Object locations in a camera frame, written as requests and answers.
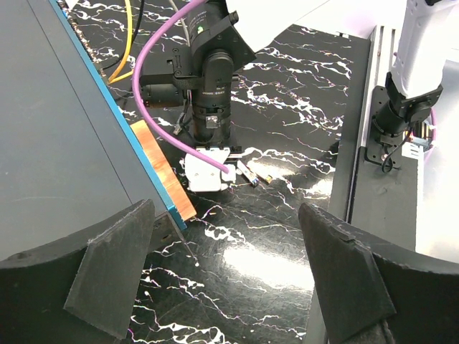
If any black marble pattern mat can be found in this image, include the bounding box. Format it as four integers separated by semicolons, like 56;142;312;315
64;0;372;344

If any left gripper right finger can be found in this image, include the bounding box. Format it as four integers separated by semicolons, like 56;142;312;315
298;204;458;343

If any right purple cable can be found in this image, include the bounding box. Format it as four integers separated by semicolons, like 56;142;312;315
131;0;234;176

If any yellow network cable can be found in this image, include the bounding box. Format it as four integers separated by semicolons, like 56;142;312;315
106;0;136;85

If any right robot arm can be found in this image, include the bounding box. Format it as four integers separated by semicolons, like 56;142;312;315
132;1;458;173

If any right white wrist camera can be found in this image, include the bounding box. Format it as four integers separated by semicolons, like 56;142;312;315
184;147;237;193

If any dark grey network switch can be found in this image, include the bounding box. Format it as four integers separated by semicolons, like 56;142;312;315
1;1;185;259

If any wooden base board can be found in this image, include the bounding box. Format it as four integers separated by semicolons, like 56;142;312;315
131;120;197;221

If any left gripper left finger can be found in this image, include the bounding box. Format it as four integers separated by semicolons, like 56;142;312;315
1;200;155;343

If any aluminium rail profile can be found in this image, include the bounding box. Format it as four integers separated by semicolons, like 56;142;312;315
356;25;399;148

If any grey network cable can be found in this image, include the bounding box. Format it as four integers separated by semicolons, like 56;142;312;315
168;0;191;46

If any black network cable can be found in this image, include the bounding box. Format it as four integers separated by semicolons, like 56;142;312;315
100;0;146;72

